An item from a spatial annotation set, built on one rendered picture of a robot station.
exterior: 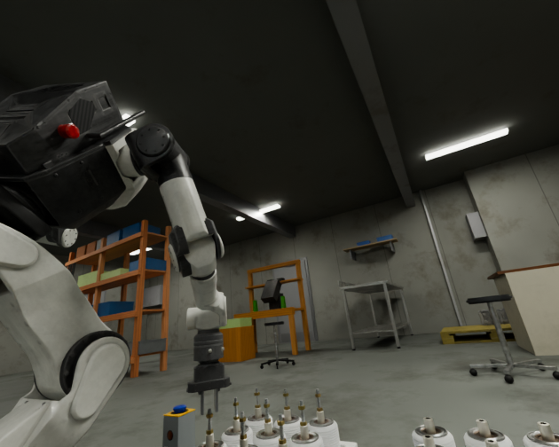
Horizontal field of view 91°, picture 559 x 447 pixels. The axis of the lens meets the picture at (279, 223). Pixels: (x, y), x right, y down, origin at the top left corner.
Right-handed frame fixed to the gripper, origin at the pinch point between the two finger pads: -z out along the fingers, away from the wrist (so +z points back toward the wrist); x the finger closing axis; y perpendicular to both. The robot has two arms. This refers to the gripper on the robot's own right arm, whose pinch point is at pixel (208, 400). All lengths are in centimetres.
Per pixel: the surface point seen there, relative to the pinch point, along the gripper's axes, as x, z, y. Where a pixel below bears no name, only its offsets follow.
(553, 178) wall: -636, 218, -159
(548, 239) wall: -609, 111, -191
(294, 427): -25.7, -12.0, -1.7
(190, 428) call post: 4.7, -9.6, -14.0
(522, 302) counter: -317, 13, -98
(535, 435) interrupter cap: -68, -11, 41
